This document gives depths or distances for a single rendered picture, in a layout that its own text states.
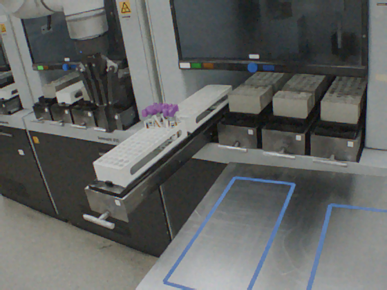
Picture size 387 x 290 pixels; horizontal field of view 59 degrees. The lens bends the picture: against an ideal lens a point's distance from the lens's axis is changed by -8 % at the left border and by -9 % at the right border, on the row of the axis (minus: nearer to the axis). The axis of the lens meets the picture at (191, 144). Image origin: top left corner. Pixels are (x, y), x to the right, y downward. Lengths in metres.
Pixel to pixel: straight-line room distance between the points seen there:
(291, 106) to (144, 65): 0.56
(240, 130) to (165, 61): 0.38
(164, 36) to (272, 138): 0.50
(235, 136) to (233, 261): 0.60
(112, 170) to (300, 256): 0.50
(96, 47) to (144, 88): 0.61
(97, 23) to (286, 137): 0.62
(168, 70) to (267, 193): 0.68
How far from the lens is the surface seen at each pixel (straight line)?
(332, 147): 1.08
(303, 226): 0.72
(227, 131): 1.18
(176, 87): 1.34
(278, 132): 1.11
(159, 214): 1.59
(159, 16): 1.30
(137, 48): 1.39
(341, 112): 1.11
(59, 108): 1.71
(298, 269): 0.64
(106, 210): 0.97
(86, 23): 0.83
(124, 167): 0.91
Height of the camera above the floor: 1.28
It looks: 26 degrees down
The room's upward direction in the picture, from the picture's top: 9 degrees counter-clockwise
